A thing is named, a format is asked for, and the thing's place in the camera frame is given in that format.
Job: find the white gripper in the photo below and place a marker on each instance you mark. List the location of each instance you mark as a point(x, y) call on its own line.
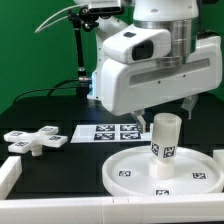
point(132, 88)

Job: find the white round table top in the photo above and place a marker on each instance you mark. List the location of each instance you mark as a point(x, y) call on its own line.
point(137, 172)

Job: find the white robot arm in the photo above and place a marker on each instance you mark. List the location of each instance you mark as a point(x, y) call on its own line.
point(179, 17)

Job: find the white right fence block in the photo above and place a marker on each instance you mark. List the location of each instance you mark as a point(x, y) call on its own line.
point(218, 156)

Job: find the white fence block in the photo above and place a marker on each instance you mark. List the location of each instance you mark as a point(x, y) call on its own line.
point(9, 174)
point(218, 156)

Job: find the white marker tag plate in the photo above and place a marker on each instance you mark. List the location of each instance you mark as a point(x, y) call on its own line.
point(108, 133)

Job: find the white front fence bar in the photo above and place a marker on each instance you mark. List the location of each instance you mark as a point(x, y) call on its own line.
point(170, 209)

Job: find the white cross-shaped table base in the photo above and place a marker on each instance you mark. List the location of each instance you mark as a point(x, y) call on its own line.
point(22, 142)

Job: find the white left fence block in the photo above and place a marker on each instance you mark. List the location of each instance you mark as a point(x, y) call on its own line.
point(9, 174)

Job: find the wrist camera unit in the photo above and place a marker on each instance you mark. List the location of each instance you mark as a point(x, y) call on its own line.
point(136, 44)

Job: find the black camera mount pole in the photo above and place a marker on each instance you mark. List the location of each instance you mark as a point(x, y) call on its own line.
point(79, 43)

